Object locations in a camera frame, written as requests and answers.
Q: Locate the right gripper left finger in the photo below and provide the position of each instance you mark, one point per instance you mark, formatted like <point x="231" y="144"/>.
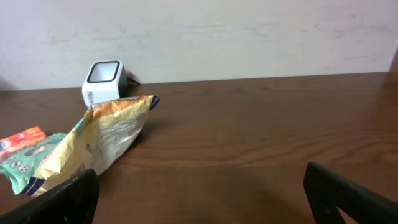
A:
<point x="74" y="201"/>

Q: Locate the yellow snack bag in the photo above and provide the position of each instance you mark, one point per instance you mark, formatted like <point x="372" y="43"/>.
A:
<point x="104" y="133"/>

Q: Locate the white barcode scanner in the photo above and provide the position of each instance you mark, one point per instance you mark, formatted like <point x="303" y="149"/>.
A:
<point x="106" y="81"/>

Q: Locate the teal wet wipes pack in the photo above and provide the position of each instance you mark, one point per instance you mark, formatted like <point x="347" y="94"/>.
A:
<point x="20" y="168"/>

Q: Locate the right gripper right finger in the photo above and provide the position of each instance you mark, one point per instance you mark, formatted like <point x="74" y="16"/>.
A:
<point x="329" y="192"/>

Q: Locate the small orange box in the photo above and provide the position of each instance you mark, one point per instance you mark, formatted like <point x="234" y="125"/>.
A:
<point x="16" y="142"/>

